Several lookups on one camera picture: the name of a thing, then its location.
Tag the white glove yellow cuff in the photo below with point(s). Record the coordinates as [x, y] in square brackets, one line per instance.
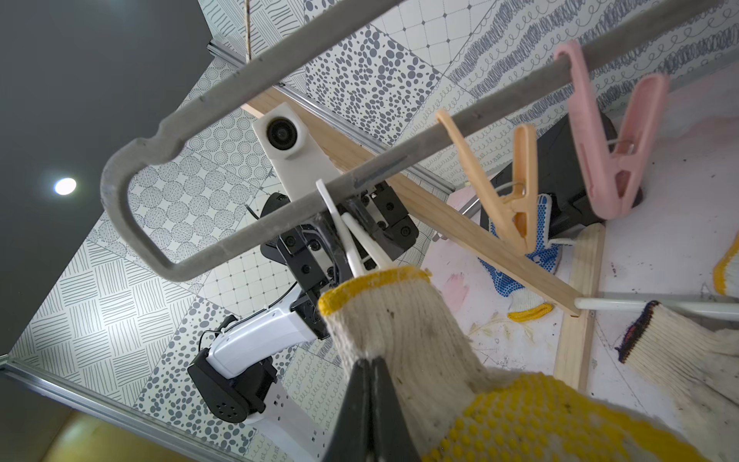
[726, 272]

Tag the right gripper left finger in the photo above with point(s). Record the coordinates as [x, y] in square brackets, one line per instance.
[352, 433]

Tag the string line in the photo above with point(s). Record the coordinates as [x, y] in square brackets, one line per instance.
[247, 26]

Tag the wooden drying rack frame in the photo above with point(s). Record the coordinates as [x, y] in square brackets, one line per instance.
[577, 331]

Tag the beige knit gloves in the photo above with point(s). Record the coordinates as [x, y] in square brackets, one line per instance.
[697, 367]

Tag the blue dotted glove far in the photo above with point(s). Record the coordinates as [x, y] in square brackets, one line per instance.
[524, 304]

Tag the grey clip hanger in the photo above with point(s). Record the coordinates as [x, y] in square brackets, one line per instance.
[311, 40]

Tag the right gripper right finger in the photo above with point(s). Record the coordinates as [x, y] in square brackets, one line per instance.
[389, 436]

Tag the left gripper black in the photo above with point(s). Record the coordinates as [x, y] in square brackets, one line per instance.
[314, 254]

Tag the orange clothes peg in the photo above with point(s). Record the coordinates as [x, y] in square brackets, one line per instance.
[512, 208]

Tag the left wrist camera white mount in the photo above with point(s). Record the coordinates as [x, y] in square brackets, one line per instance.
[298, 160]

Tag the white clothes peg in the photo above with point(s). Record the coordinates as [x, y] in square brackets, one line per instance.
[349, 229]

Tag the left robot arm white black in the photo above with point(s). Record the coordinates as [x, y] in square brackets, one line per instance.
[238, 381]

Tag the black flat pad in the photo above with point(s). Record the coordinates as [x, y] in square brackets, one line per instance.
[560, 176]

